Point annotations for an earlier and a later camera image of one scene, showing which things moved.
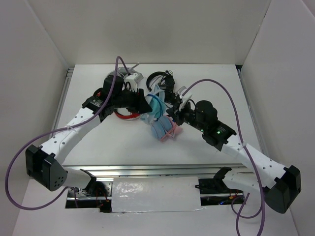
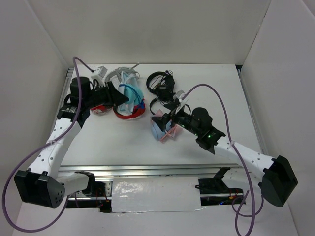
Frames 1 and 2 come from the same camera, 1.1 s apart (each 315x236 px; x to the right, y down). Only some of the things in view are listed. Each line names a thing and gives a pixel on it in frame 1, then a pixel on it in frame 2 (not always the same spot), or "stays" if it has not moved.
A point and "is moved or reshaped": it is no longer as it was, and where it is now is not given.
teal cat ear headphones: [156, 100] is moved or reshaped
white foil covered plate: [155, 194] stays
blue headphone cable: [161, 106] is moved or reshaped
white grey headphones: [122, 73] stays
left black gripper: [139, 103] to [113, 96]
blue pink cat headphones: [164, 129] stays
